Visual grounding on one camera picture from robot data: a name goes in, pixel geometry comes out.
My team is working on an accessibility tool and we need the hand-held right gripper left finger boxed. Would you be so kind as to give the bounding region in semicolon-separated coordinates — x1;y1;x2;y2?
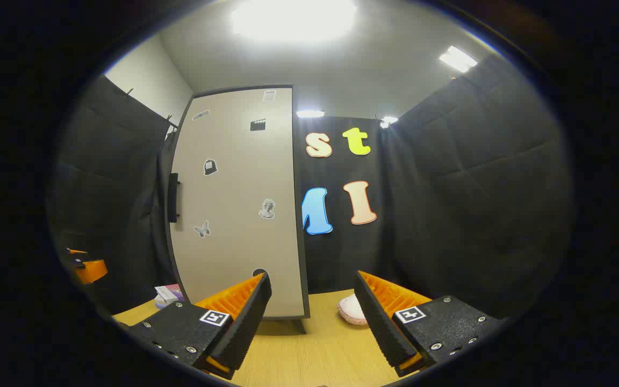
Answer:
126;271;273;381

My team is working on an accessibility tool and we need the black backdrop cloth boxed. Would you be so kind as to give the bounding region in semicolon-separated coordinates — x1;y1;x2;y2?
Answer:
46;54;576;323

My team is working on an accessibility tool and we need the white cabinet door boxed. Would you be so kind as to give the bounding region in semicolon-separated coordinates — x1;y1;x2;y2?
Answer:
168;87;306;319

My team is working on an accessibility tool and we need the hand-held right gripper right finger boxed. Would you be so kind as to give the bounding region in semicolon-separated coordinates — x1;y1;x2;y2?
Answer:
353;270;507;378

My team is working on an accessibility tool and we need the pink fluffy coaster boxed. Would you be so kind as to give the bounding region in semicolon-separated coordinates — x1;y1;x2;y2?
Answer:
338;293;369;326

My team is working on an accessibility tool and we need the grey cabinet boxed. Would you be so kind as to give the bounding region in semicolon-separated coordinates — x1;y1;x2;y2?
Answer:
191;83;311;322

